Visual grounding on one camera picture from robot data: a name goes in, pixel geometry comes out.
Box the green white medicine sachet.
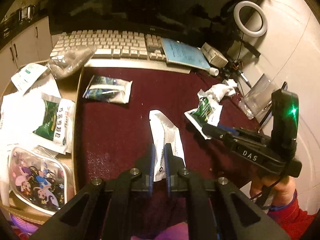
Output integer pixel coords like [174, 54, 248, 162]
[184, 90, 222, 140]

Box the white knotted cloth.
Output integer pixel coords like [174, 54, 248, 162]
[206, 79, 237, 102]

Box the dark blue wipes packet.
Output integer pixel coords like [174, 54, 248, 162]
[82, 75, 132, 104]

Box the cartoon print clear pouch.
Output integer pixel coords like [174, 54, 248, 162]
[8, 146, 73, 216]

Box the brown plush towel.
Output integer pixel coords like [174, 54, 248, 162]
[46, 46, 97, 80]

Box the red right sleeve forearm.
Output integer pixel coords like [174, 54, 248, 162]
[267, 190, 317, 239]

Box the person's right hand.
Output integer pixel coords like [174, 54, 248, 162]
[249, 173, 296, 207]

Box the clear glass cup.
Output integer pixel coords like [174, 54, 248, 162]
[238, 74, 278, 120]

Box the small white bottle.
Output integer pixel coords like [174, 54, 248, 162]
[208, 67, 220, 77]

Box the orange black small gadget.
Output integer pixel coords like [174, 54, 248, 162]
[226, 59, 243, 75]

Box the blue paper booklet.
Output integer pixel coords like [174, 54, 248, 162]
[161, 38, 210, 70]

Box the white cardboard box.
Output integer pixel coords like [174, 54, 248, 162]
[201, 43, 228, 68]

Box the beige mechanical keyboard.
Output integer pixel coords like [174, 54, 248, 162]
[50, 29, 167, 62]

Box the cardboard box tray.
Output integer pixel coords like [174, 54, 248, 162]
[1, 63, 75, 216]

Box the black TCL monitor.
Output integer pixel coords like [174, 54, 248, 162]
[48, 0, 263, 39]

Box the white green paper packet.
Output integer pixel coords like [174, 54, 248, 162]
[11, 63, 47, 94]

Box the white ring light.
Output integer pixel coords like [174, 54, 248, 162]
[233, 1, 268, 37]

